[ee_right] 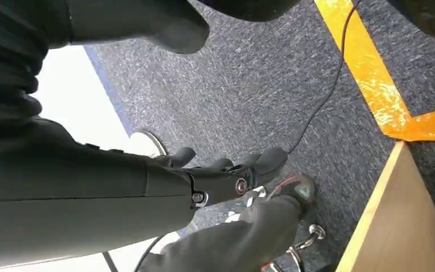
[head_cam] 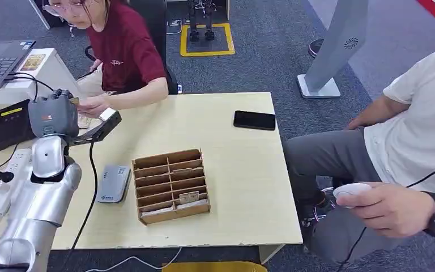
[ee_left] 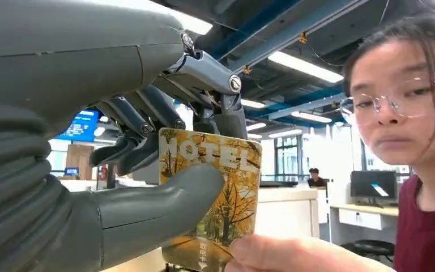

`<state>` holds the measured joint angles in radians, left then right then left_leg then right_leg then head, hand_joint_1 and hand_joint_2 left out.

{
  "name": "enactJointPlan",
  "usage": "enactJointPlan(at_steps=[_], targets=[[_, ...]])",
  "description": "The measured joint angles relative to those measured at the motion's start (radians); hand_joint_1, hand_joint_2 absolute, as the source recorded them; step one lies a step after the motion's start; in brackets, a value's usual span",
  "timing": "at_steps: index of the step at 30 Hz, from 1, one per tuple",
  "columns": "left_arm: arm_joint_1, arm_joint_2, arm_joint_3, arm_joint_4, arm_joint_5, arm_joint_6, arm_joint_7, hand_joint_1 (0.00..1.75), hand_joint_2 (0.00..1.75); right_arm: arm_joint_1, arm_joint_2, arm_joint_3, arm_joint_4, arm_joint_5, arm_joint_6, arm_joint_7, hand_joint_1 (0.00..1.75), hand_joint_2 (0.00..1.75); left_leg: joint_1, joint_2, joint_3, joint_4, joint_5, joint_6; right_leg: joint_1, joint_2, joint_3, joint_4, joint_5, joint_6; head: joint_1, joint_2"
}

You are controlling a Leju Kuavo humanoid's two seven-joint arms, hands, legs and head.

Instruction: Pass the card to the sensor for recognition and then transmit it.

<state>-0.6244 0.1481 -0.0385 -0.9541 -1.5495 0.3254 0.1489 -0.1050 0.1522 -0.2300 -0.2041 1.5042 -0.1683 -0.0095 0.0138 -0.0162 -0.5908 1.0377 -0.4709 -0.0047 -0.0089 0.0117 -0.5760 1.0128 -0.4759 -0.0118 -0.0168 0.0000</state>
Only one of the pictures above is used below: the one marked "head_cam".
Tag white desk riser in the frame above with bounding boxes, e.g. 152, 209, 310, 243
0, 48, 84, 107

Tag person's left hand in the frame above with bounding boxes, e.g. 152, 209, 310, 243
335, 182, 435, 240
76, 95, 110, 120

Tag person's right hand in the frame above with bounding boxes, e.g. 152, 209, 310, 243
346, 114, 373, 131

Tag white handheld remote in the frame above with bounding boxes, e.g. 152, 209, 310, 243
332, 182, 373, 210

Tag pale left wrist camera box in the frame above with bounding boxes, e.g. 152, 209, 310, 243
32, 135, 68, 179

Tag wooden card box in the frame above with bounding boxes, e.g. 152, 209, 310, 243
131, 148, 212, 226

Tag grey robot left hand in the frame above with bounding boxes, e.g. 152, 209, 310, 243
27, 88, 80, 139

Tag white cable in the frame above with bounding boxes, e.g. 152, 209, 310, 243
85, 246, 183, 272

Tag black smartphone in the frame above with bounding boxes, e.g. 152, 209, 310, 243
233, 109, 277, 131

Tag black round base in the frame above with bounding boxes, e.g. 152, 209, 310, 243
308, 37, 326, 60

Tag white floor power strip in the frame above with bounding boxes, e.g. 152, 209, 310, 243
166, 19, 184, 36

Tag black remote cable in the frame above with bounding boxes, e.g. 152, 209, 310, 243
335, 158, 435, 272

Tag black device with yellow label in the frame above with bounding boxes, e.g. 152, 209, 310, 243
0, 99, 35, 151

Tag chrome chair base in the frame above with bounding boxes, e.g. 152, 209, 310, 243
300, 186, 339, 228

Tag person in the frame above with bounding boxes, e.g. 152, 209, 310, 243
283, 44, 435, 264
42, 0, 170, 120

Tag black scanner cable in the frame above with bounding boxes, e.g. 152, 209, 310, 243
70, 140, 99, 251

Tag white table leg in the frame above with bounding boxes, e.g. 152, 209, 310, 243
27, 0, 52, 31

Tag grey router box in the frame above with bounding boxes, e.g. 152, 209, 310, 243
96, 164, 133, 205

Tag yellow floor tape square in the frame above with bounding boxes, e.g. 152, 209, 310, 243
180, 22, 236, 58

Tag printed picture card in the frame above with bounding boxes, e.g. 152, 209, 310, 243
78, 115, 103, 131
20, 54, 47, 73

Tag white card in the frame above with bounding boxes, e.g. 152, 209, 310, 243
140, 206, 174, 218

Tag grey white kiosk stand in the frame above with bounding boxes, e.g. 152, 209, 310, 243
297, 0, 369, 100

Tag black robot legs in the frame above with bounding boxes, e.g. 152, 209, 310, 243
186, 0, 217, 43

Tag black card scanner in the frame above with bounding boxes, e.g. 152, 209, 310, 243
66, 108, 123, 146

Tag black laptop cable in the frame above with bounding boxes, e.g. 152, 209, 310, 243
5, 72, 56, 103

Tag yellow seat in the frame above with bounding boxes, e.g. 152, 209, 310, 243
160, 261, 268, 272

